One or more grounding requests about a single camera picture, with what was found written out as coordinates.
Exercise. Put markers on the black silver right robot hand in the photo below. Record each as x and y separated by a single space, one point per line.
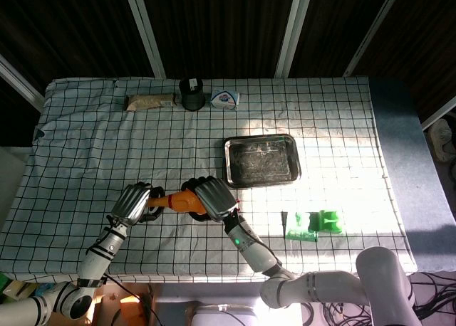
215 199

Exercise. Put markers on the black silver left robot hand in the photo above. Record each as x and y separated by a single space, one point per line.
132 203

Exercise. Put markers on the yellow rubber chicken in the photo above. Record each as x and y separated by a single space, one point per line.
183 203

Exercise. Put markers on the rectangular metal tray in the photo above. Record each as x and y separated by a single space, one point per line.
261 162

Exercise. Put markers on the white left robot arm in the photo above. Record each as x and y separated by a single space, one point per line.
96 258

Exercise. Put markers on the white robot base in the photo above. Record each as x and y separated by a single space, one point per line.
224 315

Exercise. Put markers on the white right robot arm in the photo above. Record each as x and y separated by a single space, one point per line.
320 283

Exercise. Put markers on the white black checkered tablecloth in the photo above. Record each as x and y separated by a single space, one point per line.
199 144

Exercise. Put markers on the green plastic toy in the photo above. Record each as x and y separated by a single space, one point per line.
299 231

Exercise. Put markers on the white tissue packet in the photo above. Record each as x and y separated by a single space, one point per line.
225 99

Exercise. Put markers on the brown snack packet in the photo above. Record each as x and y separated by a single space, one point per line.
149 102

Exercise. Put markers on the brown cardboard box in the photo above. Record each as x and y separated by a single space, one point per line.
117 304

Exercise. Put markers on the black mesh pen cup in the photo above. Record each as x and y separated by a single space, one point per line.
192 96

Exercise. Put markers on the green toy car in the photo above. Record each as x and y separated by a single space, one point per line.
327 223

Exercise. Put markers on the white sneaker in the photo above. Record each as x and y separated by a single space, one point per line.
443 141

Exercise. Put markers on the white metal frame post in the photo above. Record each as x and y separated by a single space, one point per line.
440 112
372 30
21 84
294 30
144 30

